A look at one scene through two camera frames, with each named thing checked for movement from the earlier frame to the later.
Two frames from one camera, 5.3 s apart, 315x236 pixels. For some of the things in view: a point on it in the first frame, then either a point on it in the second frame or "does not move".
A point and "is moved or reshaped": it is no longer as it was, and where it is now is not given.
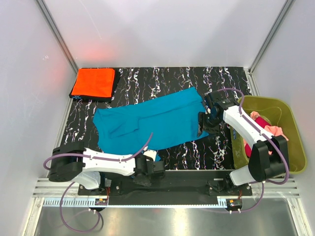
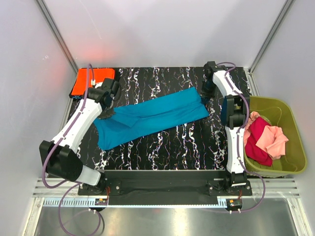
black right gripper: [213, 132] → [207, 95]
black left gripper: [145, 182] → [108, 114]
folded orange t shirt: [95, 82] does not move
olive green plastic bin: [276, 112] does not move
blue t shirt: [172, 118] is moved or reshaped
